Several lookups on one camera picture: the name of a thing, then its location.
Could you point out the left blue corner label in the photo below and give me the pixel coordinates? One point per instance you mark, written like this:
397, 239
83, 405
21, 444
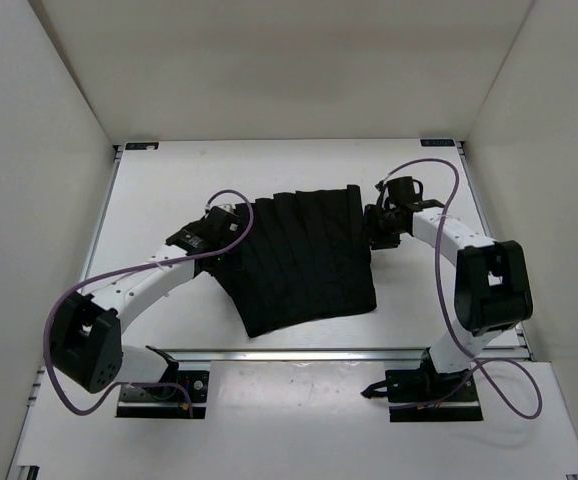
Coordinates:
141, 146

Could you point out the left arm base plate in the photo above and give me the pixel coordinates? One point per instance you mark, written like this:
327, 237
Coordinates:
169, 402

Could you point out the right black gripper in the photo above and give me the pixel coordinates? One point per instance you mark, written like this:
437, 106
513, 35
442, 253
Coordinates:
376, 240

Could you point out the aluminium table rail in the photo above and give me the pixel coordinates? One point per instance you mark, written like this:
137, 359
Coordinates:
302, 355

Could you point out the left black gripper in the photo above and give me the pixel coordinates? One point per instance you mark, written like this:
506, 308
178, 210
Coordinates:
237, 253

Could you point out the black pleated skirt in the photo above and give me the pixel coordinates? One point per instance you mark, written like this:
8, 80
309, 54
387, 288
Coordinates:
306, 258

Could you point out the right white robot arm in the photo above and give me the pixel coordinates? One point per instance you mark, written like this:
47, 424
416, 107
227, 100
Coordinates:
492, 292

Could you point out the right blue corner label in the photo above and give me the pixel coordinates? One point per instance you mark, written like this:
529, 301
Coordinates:
437, 142

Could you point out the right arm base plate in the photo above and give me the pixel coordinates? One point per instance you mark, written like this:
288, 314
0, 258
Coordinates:
414, 396

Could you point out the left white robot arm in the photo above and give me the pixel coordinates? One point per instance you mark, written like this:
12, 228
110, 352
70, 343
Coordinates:
83, 334

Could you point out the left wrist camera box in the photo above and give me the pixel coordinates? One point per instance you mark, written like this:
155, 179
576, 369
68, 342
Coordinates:
228, 207

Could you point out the blue corner label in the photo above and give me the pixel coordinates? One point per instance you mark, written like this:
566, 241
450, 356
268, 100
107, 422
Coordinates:
141, 146
437, 142

